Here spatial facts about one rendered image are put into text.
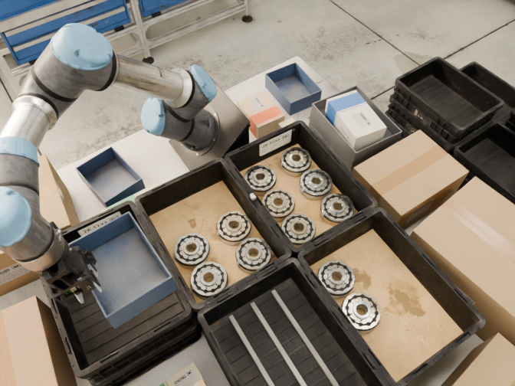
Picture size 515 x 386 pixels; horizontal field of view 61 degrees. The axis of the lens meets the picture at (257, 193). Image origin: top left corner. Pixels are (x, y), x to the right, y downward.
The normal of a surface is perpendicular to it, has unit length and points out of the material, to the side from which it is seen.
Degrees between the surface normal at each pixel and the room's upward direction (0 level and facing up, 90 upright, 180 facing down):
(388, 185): 0
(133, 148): 0
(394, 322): 0
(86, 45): 41
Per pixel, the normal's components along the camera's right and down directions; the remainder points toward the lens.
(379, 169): 0.00, -0.56
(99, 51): 0.65, -0.53
